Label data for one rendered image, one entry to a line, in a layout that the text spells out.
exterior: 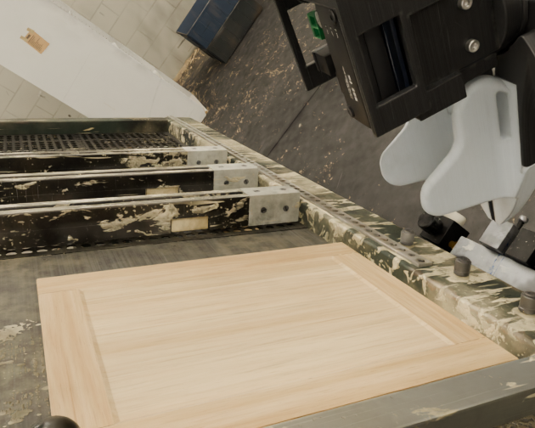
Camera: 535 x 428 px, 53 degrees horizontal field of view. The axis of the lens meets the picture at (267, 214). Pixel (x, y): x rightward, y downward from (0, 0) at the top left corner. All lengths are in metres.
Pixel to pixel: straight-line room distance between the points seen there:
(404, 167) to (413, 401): 0.39
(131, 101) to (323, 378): 3.97
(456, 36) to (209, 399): 0.50
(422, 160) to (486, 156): 0.04
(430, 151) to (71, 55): 4.19
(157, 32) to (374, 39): 5.68
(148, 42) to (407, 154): 5.63
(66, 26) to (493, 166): 4.20
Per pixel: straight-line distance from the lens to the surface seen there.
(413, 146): 0.28
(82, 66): 4.43
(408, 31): 0.20
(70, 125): 2.25
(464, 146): 0.24
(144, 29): 5.85
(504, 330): 0.81
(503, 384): 0.70
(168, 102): 4.55
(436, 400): 0.64
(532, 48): 0.22
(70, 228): 1.09
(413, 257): 0.96
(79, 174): 1.35
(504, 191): 0.27
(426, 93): 0.21
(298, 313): 0.81
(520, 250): 1.02
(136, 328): 0.77
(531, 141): 0.25
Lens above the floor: 1.58
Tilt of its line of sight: 31 degrees down
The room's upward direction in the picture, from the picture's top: 58 degrees counter-clockwise
